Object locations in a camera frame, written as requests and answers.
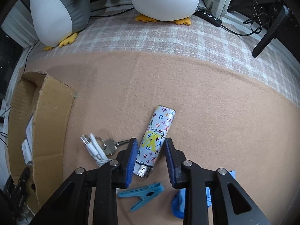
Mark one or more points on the cardboard box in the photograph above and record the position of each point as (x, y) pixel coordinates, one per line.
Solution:
(51, 121)

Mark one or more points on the large penguin plush toy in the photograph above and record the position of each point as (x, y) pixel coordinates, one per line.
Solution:
(51, 11)

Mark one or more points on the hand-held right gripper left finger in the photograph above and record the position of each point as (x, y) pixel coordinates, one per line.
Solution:
(130, 161)

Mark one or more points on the black inline controller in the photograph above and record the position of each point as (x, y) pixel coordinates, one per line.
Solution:
(208, 16)

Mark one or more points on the black stand leg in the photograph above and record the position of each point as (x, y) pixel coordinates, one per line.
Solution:
(269, 35)

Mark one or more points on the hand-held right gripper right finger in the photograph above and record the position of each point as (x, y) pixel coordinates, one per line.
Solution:
(170, 161)

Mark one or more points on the white patterned lighter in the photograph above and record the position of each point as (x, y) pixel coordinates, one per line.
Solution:
(157, 131)

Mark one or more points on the silver key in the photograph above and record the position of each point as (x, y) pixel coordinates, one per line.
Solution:
(109, 147)

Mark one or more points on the blue clothespin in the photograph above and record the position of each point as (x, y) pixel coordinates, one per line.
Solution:
(145, 191)

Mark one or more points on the clear plastic bag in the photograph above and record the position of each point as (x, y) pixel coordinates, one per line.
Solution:
(24, 219)

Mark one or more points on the light blue plastic clip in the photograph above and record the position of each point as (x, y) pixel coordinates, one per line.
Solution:
(209, 195)

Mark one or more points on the small penguin plush toy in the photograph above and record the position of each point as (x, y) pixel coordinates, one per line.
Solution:
(164, 0)

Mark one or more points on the beige blanket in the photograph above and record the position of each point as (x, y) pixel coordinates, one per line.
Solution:
(211, 121)

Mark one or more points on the plaid blanket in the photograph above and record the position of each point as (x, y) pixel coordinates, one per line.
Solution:
(140, 37)

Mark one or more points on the small white box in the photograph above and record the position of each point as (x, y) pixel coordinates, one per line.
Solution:
(29, 130)

